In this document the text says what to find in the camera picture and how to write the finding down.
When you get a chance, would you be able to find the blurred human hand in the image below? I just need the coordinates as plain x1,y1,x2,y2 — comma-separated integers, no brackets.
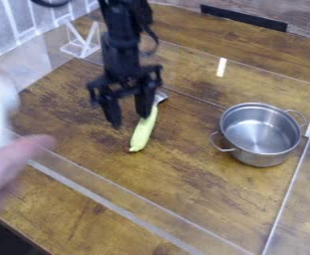
0,66,59,233

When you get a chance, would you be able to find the black strip on table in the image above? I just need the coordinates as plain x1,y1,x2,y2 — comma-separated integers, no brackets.
199,4,288,32

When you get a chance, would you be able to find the clear acrylic triangle bracket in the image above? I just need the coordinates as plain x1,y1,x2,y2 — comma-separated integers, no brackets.
60,22,102,59

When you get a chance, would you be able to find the green handled metal spoon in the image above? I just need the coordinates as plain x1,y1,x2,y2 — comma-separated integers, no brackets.
130,90,167,152

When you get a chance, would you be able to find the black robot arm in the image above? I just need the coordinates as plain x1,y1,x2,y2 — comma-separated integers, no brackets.
87,0,162,128

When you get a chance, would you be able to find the small steel pot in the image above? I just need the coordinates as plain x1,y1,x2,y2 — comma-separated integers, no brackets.
209,103,308,167

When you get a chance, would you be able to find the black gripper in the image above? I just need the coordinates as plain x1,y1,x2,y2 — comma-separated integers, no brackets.
87,36,162,128

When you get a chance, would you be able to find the black cable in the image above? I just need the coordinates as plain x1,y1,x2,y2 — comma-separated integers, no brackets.
139,24,161,58

